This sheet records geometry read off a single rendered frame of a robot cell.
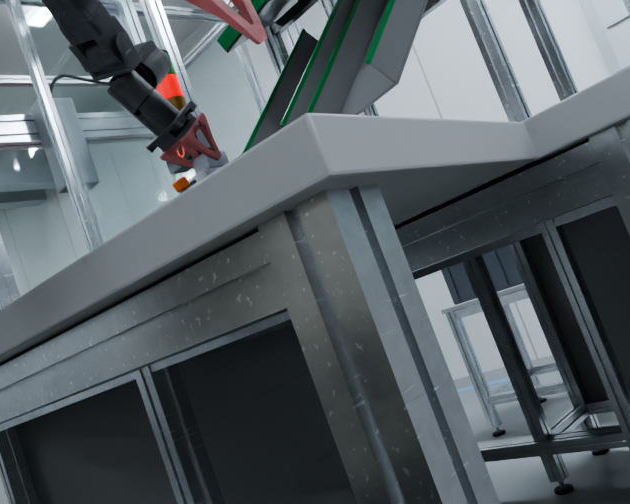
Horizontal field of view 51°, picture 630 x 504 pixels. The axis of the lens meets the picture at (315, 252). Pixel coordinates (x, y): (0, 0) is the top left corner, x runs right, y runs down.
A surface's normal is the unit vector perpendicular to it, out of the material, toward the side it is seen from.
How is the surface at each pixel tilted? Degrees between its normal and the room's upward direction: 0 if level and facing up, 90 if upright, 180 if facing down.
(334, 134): 90
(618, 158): 90
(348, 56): 90
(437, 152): 90
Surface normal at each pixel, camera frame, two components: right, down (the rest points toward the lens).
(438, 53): -0.60, 0.14
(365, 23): 0.51, -0.28
